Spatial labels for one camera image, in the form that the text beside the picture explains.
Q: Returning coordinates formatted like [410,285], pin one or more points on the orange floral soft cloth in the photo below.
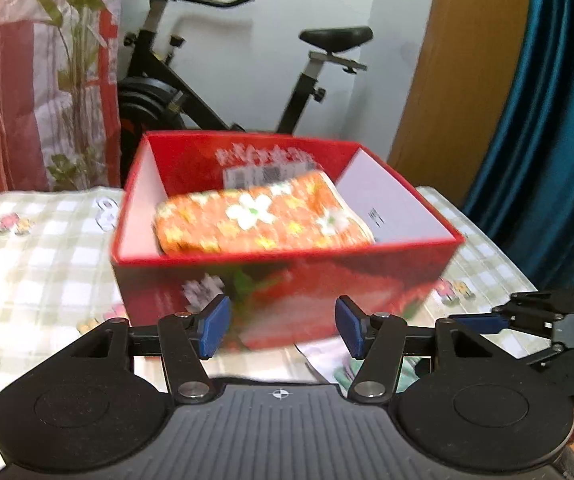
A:
[302,213]

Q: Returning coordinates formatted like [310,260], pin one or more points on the wooden door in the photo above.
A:
[464,73]

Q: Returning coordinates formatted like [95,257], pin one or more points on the teal blue curtain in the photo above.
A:
[523,195]

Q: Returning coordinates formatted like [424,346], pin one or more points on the red patterned curtain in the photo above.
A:
[59,121]

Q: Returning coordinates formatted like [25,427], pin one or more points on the red strawberry cardboard box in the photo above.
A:
[278,298]

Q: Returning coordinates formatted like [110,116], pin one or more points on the pink packaged tissue pack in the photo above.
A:
[328,359]

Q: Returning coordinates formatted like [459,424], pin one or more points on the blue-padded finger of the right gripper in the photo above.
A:
[483,323]

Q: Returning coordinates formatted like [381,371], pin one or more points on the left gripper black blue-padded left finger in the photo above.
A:
[182,342]

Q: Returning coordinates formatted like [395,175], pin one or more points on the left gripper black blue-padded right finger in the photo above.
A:
[382,342]

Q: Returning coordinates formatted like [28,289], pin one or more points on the checked plaid tablecloth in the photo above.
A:
[58,278]

